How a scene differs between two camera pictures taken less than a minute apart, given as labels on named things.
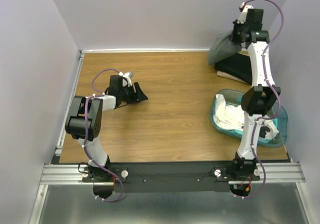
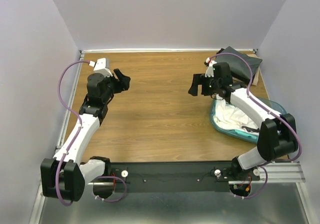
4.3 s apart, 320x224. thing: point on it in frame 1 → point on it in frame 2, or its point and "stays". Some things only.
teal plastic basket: (228, 117) stays
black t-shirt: (238, 66) → (220, 51)
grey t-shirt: (222, 47) → (239, 67)
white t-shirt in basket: (230, 116) stays
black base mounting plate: (169, 177) stays
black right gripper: (235, 25) → (198, 79)
